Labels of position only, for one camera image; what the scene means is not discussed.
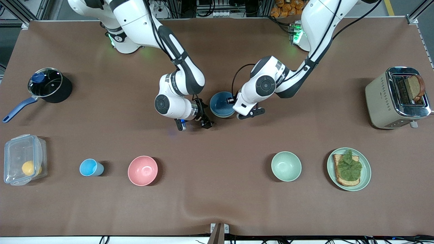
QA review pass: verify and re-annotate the blue bowl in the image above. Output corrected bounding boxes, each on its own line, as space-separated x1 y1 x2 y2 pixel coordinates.
210 91 236 117

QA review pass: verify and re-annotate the light green bowl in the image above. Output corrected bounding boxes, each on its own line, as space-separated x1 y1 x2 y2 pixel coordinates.
210 110 235 119
271 151 302 182

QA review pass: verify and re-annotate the pink bowl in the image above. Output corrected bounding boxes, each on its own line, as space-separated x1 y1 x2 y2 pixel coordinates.
128 156 158 186

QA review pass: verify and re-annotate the brown table cover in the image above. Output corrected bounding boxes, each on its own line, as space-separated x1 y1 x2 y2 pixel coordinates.
0 19 434 237

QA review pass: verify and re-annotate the bag of orange snacks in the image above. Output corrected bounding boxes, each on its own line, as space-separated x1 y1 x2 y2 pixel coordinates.
270 0 307 18

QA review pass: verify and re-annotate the blue plastic cup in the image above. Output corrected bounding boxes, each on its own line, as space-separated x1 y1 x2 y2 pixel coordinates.
79 159 104 177

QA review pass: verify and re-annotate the green lettuce leaf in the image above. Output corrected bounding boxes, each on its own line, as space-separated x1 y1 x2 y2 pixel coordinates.
337 150 362 182

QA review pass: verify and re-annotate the toasted bread slice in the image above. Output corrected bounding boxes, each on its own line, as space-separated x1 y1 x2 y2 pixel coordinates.
332 154 360 187

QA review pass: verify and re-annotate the beige and chrome toaster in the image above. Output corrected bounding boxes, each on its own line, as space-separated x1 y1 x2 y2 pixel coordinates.
365 67 432 130

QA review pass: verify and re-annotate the light green plate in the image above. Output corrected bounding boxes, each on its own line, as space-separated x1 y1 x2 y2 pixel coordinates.
327 147 372 191

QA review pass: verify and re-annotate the glass lid with blue knob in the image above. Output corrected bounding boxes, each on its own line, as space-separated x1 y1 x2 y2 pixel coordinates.
28 68 63 98

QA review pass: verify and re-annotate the brown toast slice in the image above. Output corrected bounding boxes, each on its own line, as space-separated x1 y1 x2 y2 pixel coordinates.
405 75 426 102

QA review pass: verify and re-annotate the yellow lemon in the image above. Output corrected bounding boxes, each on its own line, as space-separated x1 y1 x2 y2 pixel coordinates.
22 161 43 176

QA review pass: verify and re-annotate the clear plastic lidded container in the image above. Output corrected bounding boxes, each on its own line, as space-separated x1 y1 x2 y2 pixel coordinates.
4 134 47 186

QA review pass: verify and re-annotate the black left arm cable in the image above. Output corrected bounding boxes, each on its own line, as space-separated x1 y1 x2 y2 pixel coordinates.
232 63 257 99

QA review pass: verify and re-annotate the grey metal bracket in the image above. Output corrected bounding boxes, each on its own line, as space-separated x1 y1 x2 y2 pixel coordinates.
210 223 230 244

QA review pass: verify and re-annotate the black saucepan with blue handle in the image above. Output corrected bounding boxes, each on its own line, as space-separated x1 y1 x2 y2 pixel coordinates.
3 67 73 123

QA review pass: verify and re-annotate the aluminium frame profile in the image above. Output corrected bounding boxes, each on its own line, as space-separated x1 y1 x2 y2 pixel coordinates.
407 0 434 24
6 0 48 21

